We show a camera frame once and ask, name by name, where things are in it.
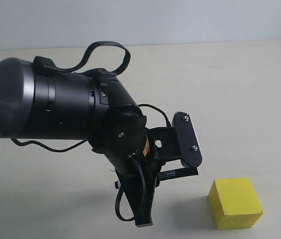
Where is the black and white whiteboard marker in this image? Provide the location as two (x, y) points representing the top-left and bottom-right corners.
(114, 166), (199, 190)

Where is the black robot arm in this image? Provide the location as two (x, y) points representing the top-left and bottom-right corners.
(0, 57), (161, 227)

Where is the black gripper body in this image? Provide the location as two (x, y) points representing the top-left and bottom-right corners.
(115, 149), (165, 197)

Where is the yellow wooden cube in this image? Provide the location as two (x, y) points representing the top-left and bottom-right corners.
(208, 178), (263, 230)

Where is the black camera cable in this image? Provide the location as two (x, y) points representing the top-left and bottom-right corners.
(10, 40), (171, 222)

